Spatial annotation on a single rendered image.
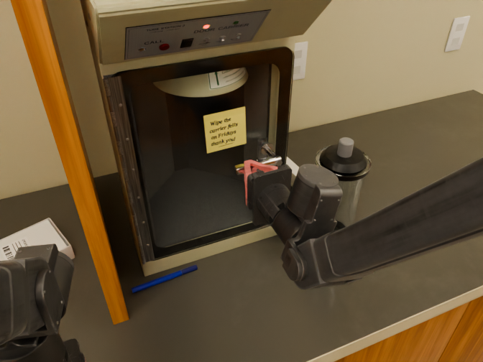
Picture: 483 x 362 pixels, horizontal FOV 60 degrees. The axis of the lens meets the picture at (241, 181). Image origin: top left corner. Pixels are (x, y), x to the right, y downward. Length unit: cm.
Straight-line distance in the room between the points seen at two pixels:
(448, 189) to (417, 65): 124
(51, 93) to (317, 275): 39
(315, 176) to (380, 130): 88
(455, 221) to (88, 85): 93
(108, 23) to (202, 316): 55
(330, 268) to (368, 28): 101
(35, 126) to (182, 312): 60
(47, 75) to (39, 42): 4
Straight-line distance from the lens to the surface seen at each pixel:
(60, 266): 49
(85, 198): 65
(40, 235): 103
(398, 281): 95
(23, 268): 36
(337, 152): 84
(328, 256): 52
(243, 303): 86
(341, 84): 144
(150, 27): 55
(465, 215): 39
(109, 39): 56
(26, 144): 119
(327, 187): 56
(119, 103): 67
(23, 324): 36
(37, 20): 54
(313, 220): 56
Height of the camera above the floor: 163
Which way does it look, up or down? 38 degrees down
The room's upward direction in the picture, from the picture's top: straight up
